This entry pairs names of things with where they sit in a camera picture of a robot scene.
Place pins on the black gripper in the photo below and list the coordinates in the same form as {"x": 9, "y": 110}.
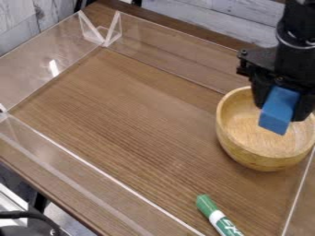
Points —
{"x": 282, "y": 66}

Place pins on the blue rectangular block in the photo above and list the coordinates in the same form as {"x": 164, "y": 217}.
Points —
{"x": 278, "y": 110}

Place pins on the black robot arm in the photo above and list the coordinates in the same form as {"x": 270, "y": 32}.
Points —
{"x": 296, "y": 28}

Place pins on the brown wooden bowl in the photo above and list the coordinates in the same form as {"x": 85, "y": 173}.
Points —
{"x": 256, "y": 147}

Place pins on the green dry erase marker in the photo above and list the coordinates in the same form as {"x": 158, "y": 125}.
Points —
{"x": 224, "y": 225}

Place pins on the clear acrylic tray wall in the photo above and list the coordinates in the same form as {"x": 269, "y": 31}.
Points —
{"x": 107, "y": 125}

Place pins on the black table leg frame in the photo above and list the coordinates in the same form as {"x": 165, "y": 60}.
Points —
{"x": 39, "y": 226}

